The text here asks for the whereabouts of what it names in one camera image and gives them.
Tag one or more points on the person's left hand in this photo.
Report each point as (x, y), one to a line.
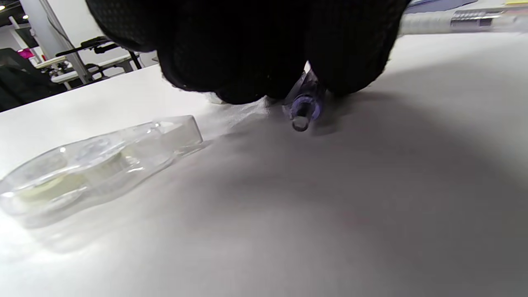
(247, 41)

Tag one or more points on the grey mechanical pencil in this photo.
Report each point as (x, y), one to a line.
(304, 105)

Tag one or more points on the clear correction tape dispenser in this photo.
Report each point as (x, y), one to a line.
(95, 169)

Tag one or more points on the black chrome-base office chair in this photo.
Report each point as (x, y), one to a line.
(24, 86)

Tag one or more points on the clear barrel pen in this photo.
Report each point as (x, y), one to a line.
(453, 22)

